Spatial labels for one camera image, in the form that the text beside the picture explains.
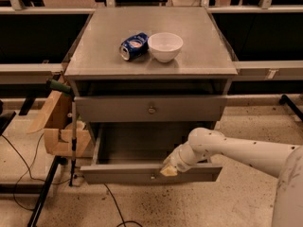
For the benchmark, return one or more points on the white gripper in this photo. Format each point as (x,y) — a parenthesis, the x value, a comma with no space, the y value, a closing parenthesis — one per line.
(175,157)

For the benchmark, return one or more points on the grey drawer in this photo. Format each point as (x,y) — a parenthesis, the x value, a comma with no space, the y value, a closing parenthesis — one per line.
(133,153)
(150,108)

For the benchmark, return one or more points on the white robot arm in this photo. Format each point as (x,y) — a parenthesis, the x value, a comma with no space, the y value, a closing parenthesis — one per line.
(282,161)

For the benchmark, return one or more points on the grey drawer cabinet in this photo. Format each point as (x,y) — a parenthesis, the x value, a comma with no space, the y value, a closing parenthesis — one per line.
(149,87)

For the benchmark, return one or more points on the grey top drawer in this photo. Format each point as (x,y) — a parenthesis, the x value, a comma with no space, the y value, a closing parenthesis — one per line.
(150,108)

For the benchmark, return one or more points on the open cardboard box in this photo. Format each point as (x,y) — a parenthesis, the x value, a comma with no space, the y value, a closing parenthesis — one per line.
(56,125)

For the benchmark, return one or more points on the black metal stand leg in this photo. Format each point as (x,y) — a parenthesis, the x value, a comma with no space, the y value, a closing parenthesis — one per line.
(44,192)

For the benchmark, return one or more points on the white bowl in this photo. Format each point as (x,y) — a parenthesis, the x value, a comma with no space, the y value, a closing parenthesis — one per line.
(165,46)

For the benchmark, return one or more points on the crushed blue soda can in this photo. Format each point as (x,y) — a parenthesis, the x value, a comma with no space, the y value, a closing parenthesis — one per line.
(133,47)

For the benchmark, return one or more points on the grey metal railing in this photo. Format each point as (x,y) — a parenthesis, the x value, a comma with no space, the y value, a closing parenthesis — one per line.
(28,68)

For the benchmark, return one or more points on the green handled grabber stick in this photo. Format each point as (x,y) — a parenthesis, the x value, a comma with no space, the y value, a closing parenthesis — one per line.
(60,87)

